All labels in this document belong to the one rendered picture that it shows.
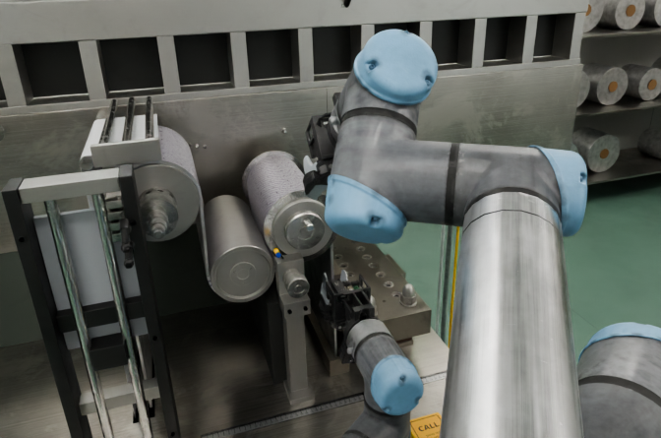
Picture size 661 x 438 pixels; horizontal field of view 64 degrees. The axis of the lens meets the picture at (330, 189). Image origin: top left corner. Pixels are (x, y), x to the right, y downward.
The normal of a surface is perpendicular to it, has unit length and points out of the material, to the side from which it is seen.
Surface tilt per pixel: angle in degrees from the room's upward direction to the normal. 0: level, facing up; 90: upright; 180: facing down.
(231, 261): 90
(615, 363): 17
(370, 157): 45
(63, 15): 90
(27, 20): 90
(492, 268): 29
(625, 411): 21
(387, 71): 50
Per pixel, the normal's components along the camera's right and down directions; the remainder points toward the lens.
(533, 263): 0.15, -0.74
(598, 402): -0.46, -0.82
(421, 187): -0.28, 0.12
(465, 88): 0.31, 0.36
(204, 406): -0.03, -0.92
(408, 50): 0.22, -0.31
